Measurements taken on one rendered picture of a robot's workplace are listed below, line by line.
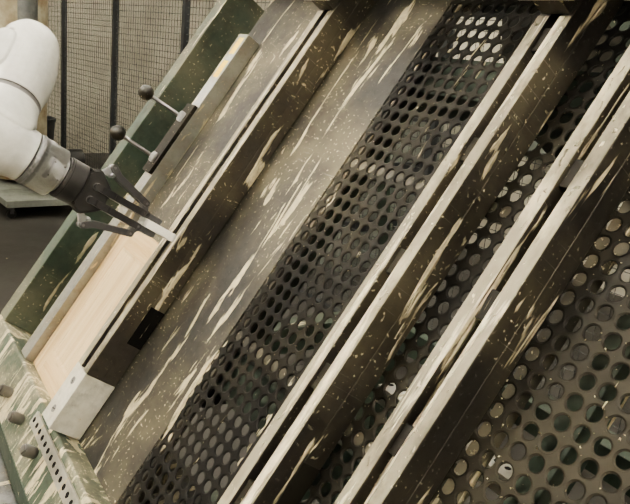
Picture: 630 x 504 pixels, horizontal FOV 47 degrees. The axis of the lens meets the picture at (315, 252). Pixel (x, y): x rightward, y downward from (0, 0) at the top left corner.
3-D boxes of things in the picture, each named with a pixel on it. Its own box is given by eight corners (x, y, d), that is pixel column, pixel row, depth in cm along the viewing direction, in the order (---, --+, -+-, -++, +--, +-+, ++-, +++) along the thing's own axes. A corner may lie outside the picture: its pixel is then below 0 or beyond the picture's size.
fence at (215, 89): (35, 357, 176) (20, 350, 174) (251, 43, 183) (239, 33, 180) (39, 365, 172) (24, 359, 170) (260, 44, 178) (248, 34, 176)
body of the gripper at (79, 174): (52, 198, 118) (100, 224, 123) (77, 153, 119) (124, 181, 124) (40, 194, 124) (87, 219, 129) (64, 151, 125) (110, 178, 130)
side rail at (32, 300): (35, 329, 200) (-1, 312, 193) (255, 11, 207) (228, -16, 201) (40, 337, 195) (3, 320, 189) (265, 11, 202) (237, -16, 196)
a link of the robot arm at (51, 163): (48, 134, 115) (81, 153, 119) (34, 132, 123) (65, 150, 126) (20, 183, 114) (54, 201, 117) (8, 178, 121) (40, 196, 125)
